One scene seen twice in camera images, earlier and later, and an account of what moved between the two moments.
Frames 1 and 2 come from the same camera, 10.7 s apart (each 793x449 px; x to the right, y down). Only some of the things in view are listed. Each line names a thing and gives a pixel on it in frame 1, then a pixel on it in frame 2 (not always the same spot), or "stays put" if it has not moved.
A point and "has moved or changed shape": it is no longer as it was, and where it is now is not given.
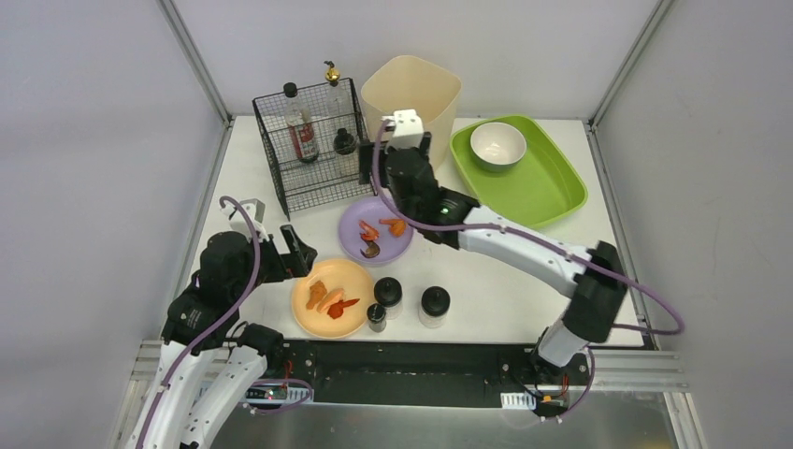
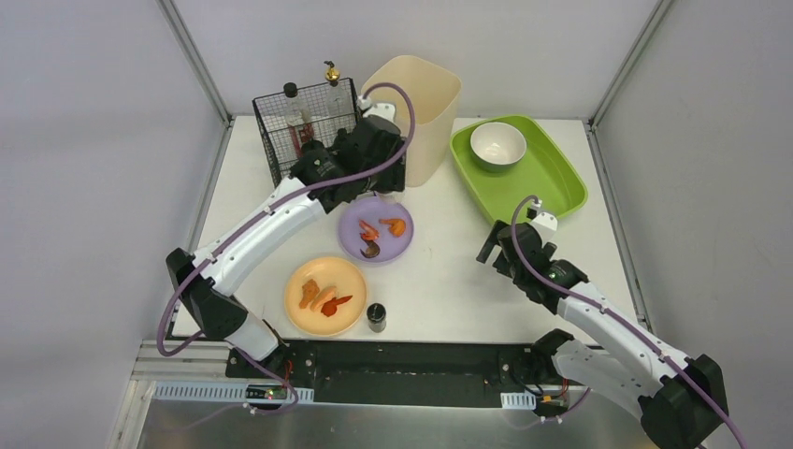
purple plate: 371,210 stays put
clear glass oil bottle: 336,103 stays put
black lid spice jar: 388,292 has moved or changed shape
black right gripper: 369,160 to 500,249
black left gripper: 281,255 to 384,171
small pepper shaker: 376,315 stays put
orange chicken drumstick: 397,226 stays put
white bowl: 498,146 stays put
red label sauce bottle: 298,119 stays put
